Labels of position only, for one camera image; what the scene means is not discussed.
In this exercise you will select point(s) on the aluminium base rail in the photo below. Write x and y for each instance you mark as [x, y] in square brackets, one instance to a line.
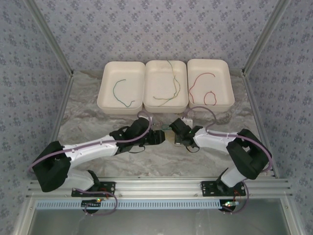
[156, 187]

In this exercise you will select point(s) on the aluminium side rail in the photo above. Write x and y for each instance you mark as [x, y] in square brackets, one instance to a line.
[255, 102]
[62, 105]

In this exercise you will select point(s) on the small controller board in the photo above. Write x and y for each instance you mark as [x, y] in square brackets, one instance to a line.
[230, 203]
[91, 203]

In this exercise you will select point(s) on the cream plastic tray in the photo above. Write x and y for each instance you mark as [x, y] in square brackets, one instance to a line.
[220, 83]
[161, 83]
[127, 71]

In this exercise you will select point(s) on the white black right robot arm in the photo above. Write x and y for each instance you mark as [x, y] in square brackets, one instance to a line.
[215, 142]

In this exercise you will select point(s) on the black mount plate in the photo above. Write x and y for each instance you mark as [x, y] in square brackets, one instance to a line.
[207, 188]
[107, 186]

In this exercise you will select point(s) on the grey metal sheet panel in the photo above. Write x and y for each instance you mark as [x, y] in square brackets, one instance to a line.
[156, 222]

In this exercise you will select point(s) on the aluminium frame post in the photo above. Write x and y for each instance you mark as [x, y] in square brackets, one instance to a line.
[53, 41]
[265, 36]

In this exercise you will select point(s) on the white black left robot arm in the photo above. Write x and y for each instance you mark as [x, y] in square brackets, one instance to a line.
[93, 149]

